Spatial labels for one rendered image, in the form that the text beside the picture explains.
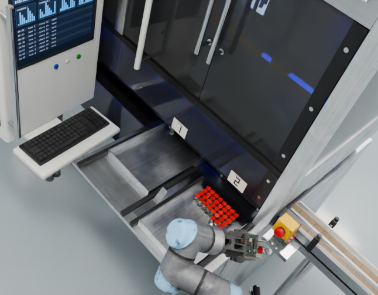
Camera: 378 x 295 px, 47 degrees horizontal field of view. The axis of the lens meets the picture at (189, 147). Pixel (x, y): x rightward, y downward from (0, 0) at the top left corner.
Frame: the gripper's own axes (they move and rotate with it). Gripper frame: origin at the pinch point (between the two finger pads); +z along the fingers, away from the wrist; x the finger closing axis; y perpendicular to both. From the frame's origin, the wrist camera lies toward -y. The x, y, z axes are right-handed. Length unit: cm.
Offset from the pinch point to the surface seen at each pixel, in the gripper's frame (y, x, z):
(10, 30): -54, 55, -71
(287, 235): -11.9, 8.1, 30.8
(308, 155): 7.1, 32.3, 10.9
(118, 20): -67, 85, -28
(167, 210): -48.0, 10.4, 1.2
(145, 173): -61, 24, -4
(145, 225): -48.5, 3.1, -7.7
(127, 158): -68, 30, -9
